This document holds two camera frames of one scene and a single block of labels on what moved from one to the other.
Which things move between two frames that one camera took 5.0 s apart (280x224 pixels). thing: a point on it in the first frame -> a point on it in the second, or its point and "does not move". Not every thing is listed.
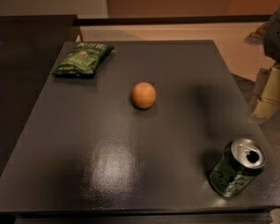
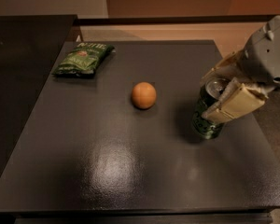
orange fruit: (144, 95) does not move
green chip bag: (83, 60) does not move
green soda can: (238, 168) -> (211, 93)
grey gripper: (278, 36) -> (266, 60)
